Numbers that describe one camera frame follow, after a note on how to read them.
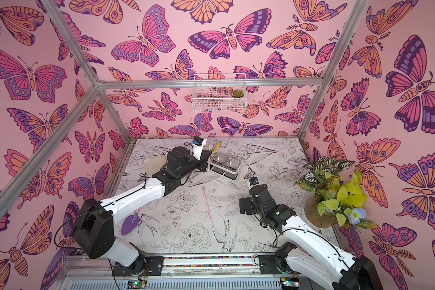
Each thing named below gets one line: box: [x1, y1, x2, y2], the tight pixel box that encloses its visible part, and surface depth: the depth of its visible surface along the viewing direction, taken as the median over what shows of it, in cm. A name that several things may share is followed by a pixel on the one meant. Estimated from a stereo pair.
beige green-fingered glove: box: [143, 155, 168, 176], surface depth 110 cm
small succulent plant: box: [231, 89, 245, 98], surface depth 94 cm
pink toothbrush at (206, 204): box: [202, 186, 211, 220], surface depth 92 cm
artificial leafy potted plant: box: [293, 156, 378, 230], surface depth 71 cm
